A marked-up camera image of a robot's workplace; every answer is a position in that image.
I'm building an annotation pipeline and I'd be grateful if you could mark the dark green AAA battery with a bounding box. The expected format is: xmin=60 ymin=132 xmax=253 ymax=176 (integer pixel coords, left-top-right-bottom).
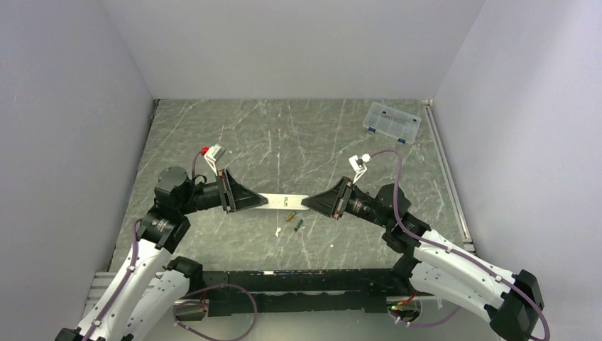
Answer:
xmin=294 ymin=220 xmax=304 ymax=232

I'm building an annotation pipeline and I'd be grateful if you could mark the white remote control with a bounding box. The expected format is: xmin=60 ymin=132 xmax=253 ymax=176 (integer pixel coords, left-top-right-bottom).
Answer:
xmin=257 ymin=193 xmax=309 ymax=211

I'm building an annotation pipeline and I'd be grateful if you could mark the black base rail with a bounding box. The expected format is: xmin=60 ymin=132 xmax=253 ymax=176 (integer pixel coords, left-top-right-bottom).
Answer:
xmin=175 ymin=269 xmax=424 ymax=322

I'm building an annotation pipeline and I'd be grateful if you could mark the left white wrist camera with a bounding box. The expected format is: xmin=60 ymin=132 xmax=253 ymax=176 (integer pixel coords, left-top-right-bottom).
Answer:
xmin=201 ymin=144 xmax=226 ymax=175

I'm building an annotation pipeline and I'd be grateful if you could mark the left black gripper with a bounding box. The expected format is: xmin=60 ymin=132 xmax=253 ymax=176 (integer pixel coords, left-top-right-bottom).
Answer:
xmin=177 ymin=167 xmax=267 ymax=215

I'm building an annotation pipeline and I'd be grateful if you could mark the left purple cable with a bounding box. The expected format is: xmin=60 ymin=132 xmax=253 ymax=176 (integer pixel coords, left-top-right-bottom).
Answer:
xmin=80 ymin=148 xmax=210 ymax=341

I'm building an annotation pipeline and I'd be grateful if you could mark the clear plastic organizer box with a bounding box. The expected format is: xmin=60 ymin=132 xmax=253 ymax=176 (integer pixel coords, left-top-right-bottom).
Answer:
xmin=363 ymin=102 xmax=422 ymax=144

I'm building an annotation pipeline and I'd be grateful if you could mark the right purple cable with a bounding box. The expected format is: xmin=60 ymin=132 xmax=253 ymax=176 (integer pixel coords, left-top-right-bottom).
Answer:
xmin=366 ymin=148 xmax=551 ymax=341

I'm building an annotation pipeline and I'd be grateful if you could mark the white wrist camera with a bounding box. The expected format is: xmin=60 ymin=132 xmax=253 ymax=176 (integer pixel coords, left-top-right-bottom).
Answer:
xmin=201 ymin=144 xmax=226 ymax=175
xmin=348 ymin=153 xmax=371 ymax=184

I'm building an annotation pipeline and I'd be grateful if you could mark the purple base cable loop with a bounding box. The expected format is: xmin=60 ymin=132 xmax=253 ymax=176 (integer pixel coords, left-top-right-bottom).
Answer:
xmin=173 ymin=287 xmax=256 ymax=341

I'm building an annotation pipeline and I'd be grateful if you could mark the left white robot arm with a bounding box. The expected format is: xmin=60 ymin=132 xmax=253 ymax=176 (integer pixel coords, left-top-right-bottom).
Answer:
xmin=56 ymin=166 xmax=268 ymax=340

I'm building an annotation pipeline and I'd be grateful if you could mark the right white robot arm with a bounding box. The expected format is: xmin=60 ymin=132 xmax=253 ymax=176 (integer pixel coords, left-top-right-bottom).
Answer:
xmin=302 ymin=177 xmax=544 ymax=340

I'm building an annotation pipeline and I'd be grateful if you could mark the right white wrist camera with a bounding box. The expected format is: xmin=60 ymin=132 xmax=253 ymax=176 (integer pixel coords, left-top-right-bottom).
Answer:
xmin=348 ymin=153 xmax=371 ymax=184

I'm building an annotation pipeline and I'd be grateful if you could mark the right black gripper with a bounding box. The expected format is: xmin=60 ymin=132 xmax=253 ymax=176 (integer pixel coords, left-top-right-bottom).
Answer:
xmin=302 ymin=176 xmax=390 ymax=228

